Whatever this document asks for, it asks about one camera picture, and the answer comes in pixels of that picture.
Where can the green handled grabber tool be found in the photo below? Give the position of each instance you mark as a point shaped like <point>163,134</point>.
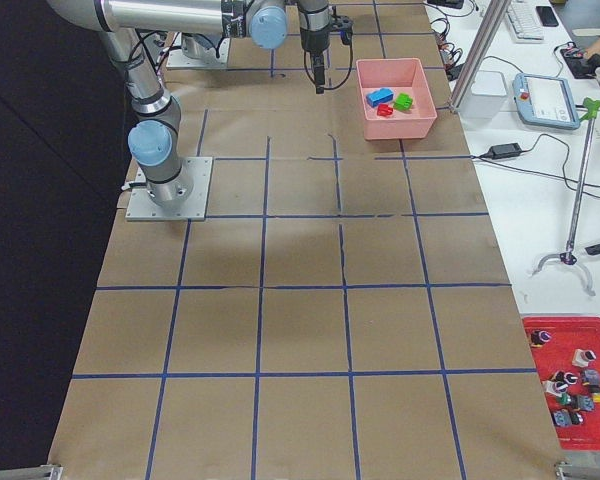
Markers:
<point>567,256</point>

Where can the pink plastic box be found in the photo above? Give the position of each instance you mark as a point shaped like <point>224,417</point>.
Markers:
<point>401,75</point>

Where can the aluminium frame post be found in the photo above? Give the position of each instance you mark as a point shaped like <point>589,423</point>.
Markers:
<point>491,21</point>

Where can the white keyboard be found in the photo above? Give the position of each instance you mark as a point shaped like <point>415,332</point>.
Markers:
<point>522,23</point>

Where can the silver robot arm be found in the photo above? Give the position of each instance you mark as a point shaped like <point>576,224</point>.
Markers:
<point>153,141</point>

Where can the black smartphone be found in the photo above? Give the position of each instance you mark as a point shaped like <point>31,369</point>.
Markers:
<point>546,16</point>

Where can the red toy block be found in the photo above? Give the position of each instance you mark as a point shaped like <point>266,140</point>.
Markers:
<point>384,110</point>

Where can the red parts tray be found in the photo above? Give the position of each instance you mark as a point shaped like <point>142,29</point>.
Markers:
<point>566,352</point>

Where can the green toy block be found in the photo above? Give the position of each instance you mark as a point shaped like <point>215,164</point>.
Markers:
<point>403,102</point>

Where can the white cube device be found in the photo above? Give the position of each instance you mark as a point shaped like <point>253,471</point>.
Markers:
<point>486,96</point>

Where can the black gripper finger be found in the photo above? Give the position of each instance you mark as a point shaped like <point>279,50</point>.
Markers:
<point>318,72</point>

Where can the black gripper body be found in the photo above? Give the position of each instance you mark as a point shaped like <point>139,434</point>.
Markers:
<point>312,39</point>

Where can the black power adapter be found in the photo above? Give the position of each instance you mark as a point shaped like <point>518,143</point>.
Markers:
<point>504,151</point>

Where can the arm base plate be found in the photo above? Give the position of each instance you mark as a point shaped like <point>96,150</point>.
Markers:
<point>183,198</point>
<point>199,52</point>

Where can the teach pendant tablet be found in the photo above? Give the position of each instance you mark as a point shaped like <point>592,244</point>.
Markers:
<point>545,101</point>

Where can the blue toy block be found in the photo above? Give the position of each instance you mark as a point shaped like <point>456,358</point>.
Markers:
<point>379,96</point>

